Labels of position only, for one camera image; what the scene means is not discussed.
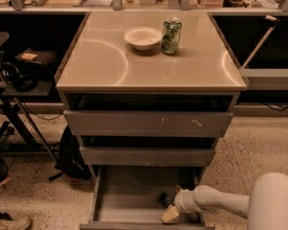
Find top drawer front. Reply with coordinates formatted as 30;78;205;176
64;110;233;137

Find grey drawer cabinet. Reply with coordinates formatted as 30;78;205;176
53;10;250;184

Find black headphones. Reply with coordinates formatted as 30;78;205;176
3;62;37;92

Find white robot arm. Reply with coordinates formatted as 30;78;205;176
161;172;288;230

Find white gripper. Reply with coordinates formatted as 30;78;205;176
160;185;197;224

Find brown shoe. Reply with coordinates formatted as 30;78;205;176
0;213;32;230

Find stick with white tip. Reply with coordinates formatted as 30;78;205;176
241;15;280;69

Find green soda can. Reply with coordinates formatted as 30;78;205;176
161;16;181;55

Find white bowl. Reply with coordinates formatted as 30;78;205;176
124;27;162;51

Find dark blue rxbar wrapper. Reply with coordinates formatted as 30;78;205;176
158;192;175;208

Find open bottom drawer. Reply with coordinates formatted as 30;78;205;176
80;166;214;230

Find black box with label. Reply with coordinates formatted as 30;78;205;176
14;48;60;65

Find middle drawer front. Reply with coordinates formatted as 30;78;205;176
80;147;215;167

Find black backpack on floor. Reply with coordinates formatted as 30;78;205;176
49;126;91;181

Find black tripod stand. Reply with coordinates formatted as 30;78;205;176
0;32;59;165

